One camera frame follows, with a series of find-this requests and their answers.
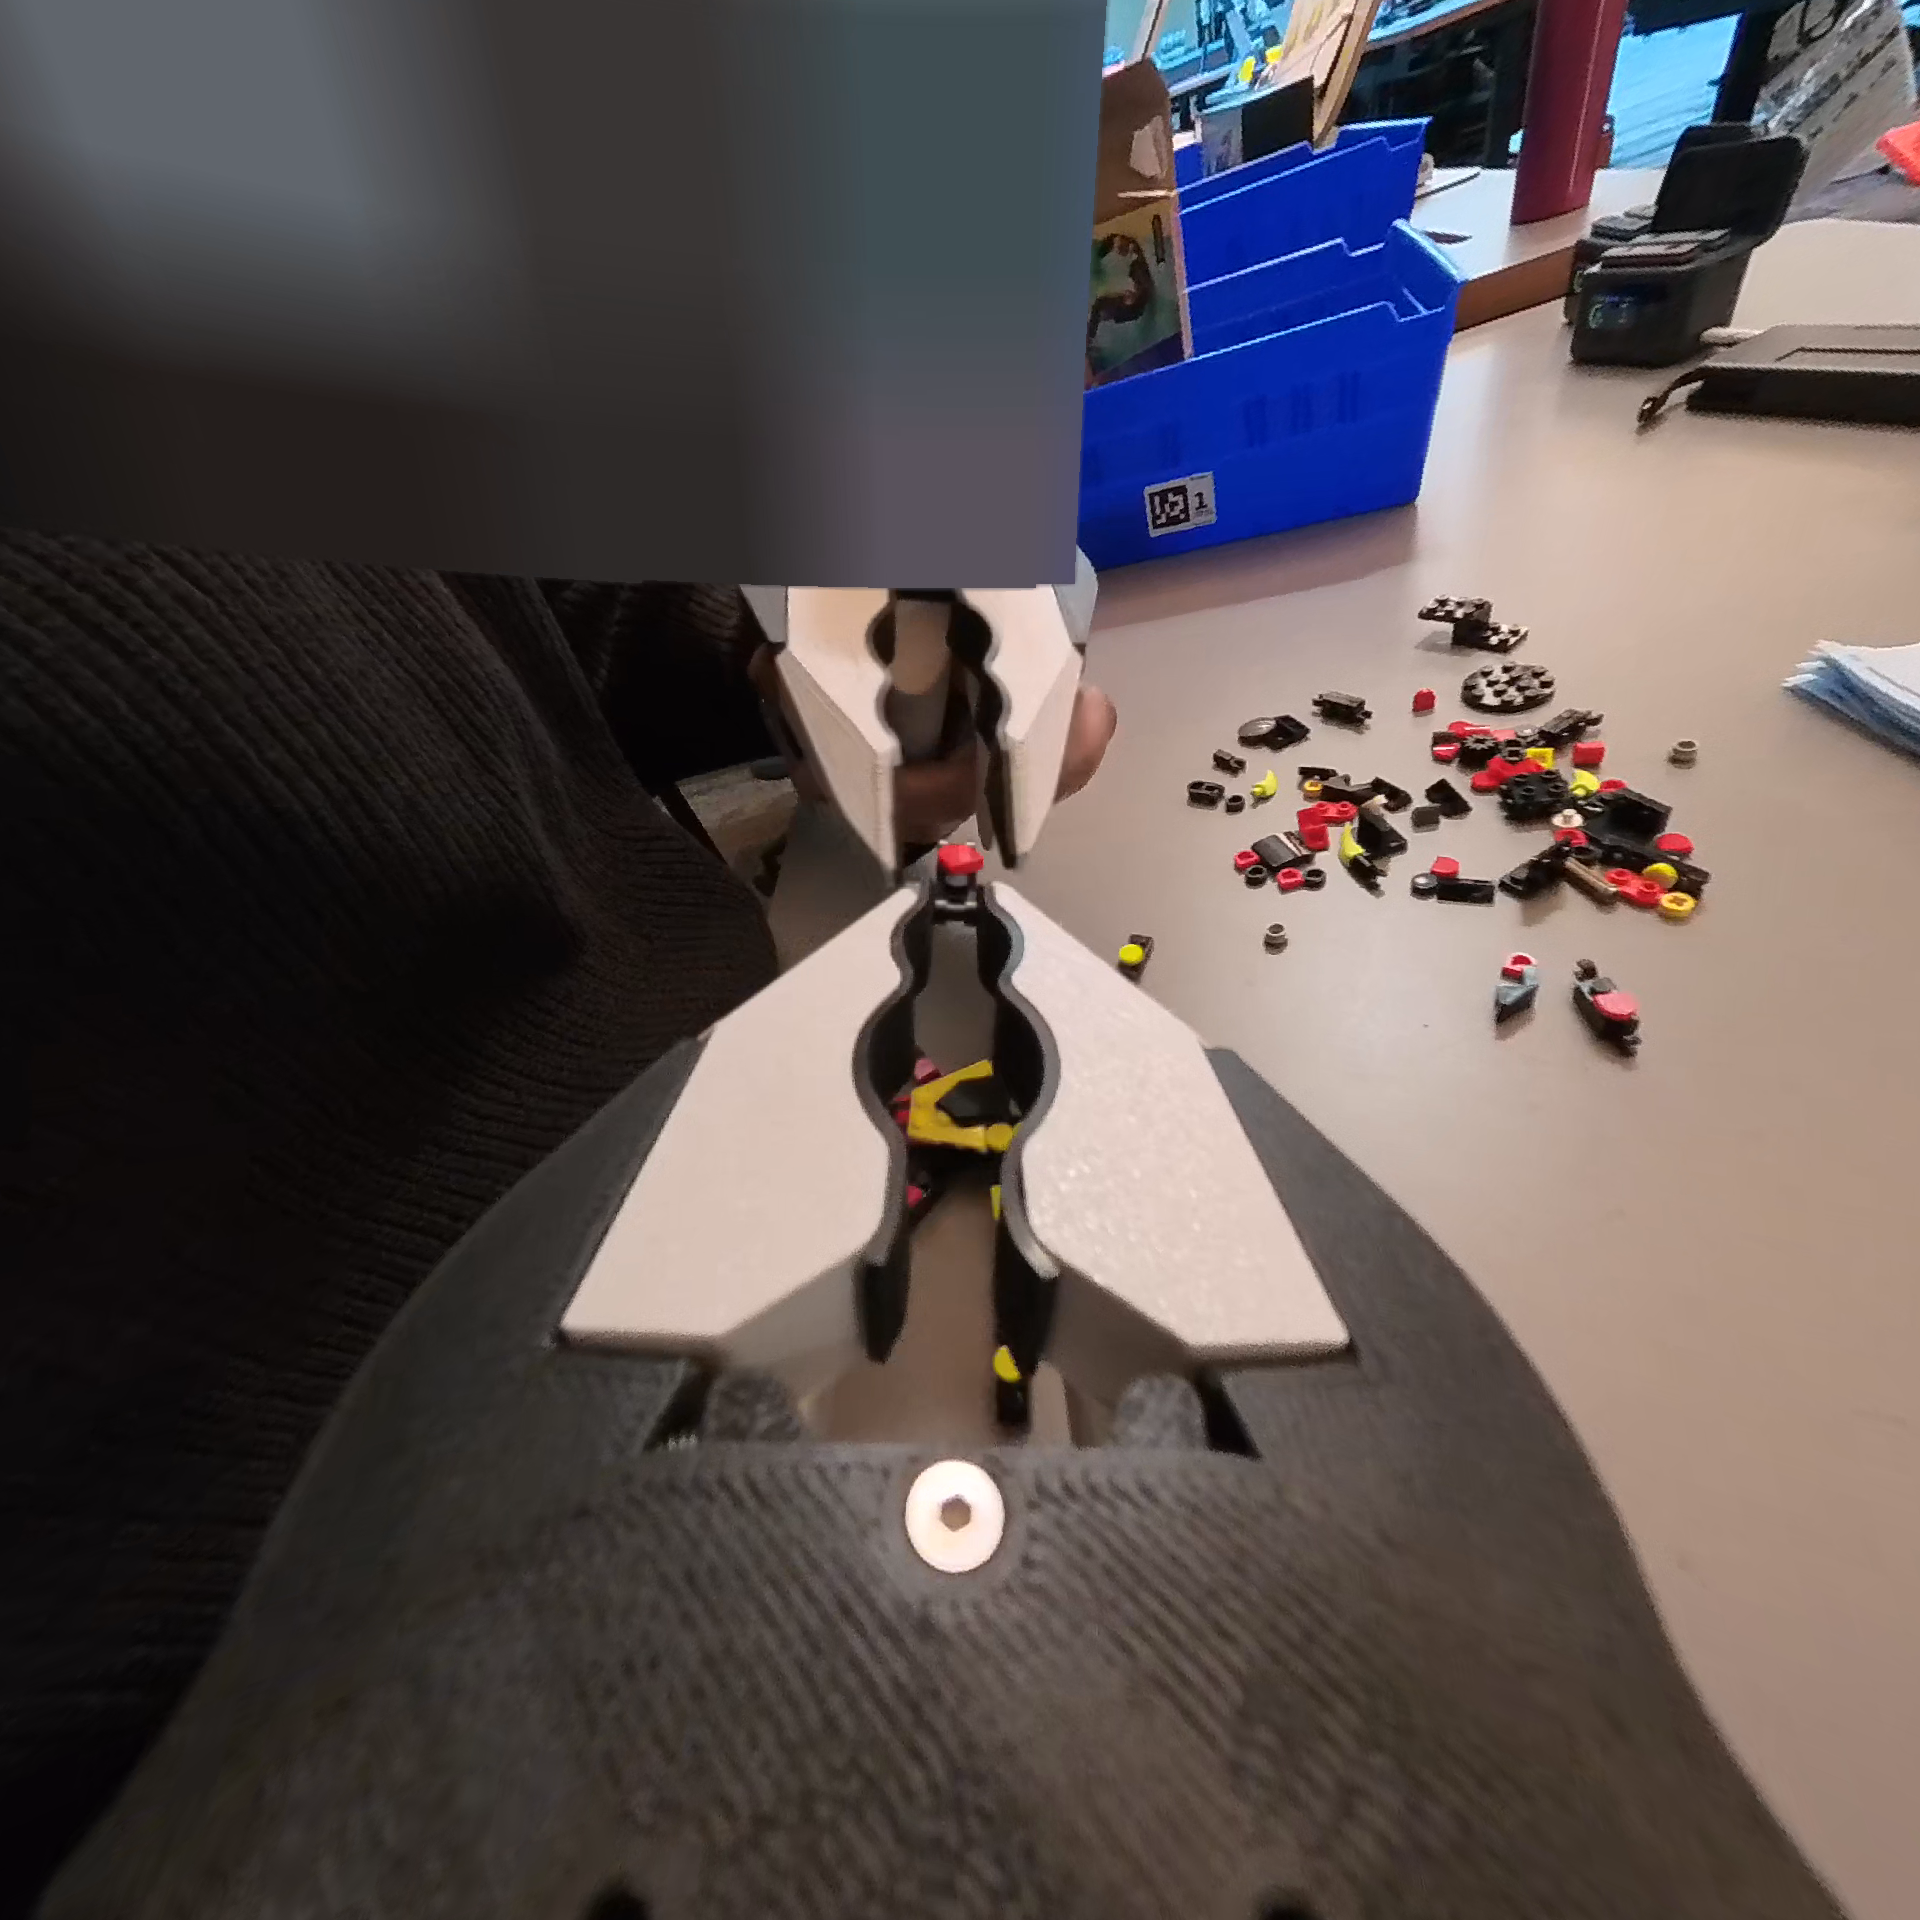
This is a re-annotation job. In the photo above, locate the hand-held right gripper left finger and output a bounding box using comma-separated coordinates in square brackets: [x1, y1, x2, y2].
[559, 881, 941, 1426]

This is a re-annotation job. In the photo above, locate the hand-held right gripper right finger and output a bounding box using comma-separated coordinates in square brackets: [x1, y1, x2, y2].
[975, 880, 1353, 1442]

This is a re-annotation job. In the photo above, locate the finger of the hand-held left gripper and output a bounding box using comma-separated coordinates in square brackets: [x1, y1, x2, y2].
[953, 582, 1099, 872]
[744, 586, 906, 881]

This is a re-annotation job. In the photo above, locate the black yellow lego spider model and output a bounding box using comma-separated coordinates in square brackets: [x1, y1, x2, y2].
[892, 898, 1046, 1428]

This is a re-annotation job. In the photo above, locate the person's left forearm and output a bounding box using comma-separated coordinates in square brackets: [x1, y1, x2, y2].
[437, 577, 788, 839]

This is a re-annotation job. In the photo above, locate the pile of loose lego pieces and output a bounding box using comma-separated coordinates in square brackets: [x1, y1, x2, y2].
[1185, 590, 1717, 925]

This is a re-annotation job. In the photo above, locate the lego instruction booklet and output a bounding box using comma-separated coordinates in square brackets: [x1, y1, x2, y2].
[1780, 641, 1920, 758]

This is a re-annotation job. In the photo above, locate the person's left hand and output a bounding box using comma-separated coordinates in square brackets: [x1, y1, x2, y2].
[899, 678, 1122, 857]

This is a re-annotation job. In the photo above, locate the blue plastic bin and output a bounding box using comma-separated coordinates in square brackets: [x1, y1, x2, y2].
[1078, 120, 1464, 574]

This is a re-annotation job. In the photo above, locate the printed cardboard box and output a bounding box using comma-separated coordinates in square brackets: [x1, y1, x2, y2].
[1089, 58, 1197, 391]

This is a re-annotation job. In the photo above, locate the small black box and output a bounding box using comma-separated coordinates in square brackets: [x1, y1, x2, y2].
[1234, 75, 1321, 165]

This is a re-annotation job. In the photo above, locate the brown cardboard piece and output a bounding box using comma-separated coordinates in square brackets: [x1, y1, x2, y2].
[1291, 0, 1385, 149]

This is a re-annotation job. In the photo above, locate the black equipment case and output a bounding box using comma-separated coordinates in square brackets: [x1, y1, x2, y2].
[1566, 122, 1810, 369]

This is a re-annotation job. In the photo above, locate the black flat pouch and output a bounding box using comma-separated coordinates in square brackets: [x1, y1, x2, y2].
[1639, 324, 1920, 432]

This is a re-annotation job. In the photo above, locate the red cylinder post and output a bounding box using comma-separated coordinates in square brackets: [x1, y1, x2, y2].
[1509, 0, 1633, 226]

